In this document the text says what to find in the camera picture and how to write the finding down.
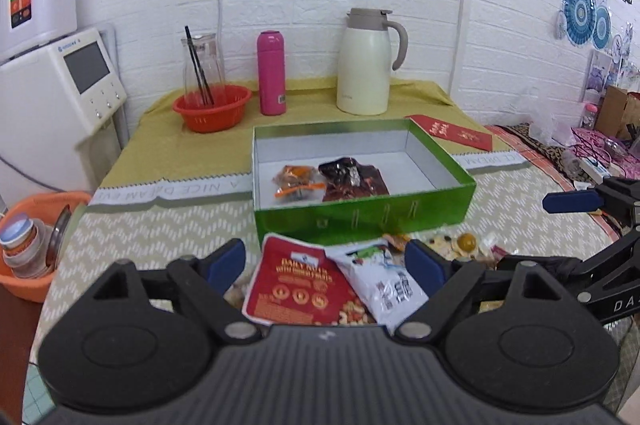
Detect yellow tablecloth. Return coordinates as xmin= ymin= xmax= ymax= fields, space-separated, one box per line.
xmin=90 ymin=77 xmax=485 ymax=206

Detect cream thermal carafe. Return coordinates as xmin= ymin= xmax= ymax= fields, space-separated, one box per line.
xmin=336 ymin=8 xmax=409 ymax=116

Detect leopard print cloth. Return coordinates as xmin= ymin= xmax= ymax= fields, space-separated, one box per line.
xmin=487 ymin=123 xmax=581 ymax=186

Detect blue decorative wall plates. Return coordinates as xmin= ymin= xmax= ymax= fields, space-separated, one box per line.
xmin=561 ymin=0 xmax=599 ymax=46

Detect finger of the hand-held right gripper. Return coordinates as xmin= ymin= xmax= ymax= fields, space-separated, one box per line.
xmin=494 ymin=227 xmax=640 ymax=326
xmin=542 ymin=177 xmax=640 ymax=231

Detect pink thermos bottle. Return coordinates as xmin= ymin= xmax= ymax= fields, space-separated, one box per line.
xmin=256 ymin=30 xmax=287 ymax=116

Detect green cardboard box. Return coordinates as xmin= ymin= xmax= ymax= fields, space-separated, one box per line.
xmin=251 ymin=119 xmax=477 ymax=252

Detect round metal lid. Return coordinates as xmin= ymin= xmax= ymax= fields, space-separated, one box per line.
xmin=46 ymin=204 xmax=76 ymax=274

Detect white appliance with screen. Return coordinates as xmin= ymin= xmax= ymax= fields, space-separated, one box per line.
xmin=0 ymin=27 xmax=129 ymax=208

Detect small blue paper fan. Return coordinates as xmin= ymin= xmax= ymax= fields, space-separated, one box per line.
xmin=591 ymin=5 xmax=614 ymax=51

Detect chocolate chip cookie packet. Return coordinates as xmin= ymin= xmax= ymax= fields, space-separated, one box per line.
xmin=427 ymin=235 xmax=463 ymax=262

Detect white and blue snack packet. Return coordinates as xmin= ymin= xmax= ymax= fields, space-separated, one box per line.
xmin=325 ymin=245 xmax=432 ymax=337

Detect clear glass pitcher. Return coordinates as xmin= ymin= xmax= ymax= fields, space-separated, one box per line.
xmin=180 ymin=33 xmax=226 ymax=103

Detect brown cardboard box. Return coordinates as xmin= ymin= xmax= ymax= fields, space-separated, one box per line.
xmin=597 ymin=85 xmax=640 ymax=140

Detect red plastic basket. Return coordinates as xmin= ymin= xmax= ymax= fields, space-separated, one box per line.
xmin=172 ymin=85 xmax=253 ymax=134

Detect orange plastic basin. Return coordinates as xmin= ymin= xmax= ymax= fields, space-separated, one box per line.
xmin=0 ymin=191 xmax=94 ymax=304

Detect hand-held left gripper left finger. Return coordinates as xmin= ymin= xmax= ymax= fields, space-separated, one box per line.
xmin=94 ymin=239 xmax=262 ymax=342

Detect purple wall poster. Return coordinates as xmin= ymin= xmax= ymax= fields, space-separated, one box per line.
xmin=582 ymin=50 xmax=614 ymax=106

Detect white jar with blue lid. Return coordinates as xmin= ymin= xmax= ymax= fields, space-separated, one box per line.
xmin=0 ymin=212 xmax=40 ymax=261

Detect crumpled clear plastic bag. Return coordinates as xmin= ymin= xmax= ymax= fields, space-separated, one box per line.
xmin=527 ymin=89 xmax=577 ymax=146

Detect pink floral cloth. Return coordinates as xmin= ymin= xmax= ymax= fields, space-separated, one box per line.
xmin=569 ymin=127 xmax=640 ymax=180

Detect black chopstick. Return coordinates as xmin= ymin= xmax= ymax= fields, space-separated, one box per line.
xmin=185 ymin=26 xmax=210 ymax=104
xmin=189 ymin=36 xmax=216 ymax=106

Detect beige chevron table cloth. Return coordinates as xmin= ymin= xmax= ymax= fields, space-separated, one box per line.
xmin=37 ymin=150 xmax=632 ymax=356

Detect red nut packet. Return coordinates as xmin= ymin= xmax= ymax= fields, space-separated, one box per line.
xmin=242 ymin=233 xmax=373 ymax=326

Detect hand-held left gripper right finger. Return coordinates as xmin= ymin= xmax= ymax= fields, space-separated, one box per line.
xmin=395 ymin=239 xmax=557 ymax=341

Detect dark red snack packet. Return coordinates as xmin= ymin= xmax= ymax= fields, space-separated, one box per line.
xmin=318 ymin=156 xmax=390 ymax=204

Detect orange jelly snack packet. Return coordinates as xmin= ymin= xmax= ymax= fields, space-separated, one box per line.
xmin=272 ymin=164 xmax=326 ymax=202

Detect plastic jar with pink lid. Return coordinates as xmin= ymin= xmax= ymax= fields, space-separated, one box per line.
xmin=580 ymin=102 xmax=600 ymax=132

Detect white power strip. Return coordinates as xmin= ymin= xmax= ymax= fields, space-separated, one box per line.
xmin=574 ymin=157 xmax=617 ymax=182

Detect red envelope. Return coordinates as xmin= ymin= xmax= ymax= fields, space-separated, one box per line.
xmin=404 ymin=115 xmax=494 ymax=152

